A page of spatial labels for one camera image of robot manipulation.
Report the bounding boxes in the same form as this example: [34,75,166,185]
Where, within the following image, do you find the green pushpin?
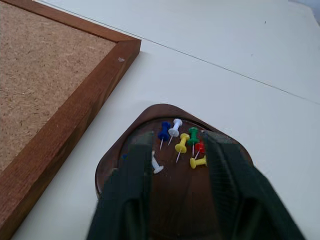
[187,127,200,155]

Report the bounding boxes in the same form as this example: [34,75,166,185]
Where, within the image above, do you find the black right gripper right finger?
[202,130,307,240]

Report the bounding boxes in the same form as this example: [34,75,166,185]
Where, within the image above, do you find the wood-framed cork board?
[0,0,142,240]

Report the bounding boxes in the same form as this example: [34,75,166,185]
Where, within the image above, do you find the yellow pushpin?
[189,155,208,170]
[174,133,191,164]

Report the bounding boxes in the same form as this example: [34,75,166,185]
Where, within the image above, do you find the white pushpin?
[151,150,165,175]
[167,118,183,146]

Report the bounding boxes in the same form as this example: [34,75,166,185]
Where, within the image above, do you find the red pushpin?
[193,140,206,161]

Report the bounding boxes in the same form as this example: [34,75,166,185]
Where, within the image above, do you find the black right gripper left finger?
[86,130,155,240]

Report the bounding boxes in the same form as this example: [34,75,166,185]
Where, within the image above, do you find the dark wooden tray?
[94,103,255,240]

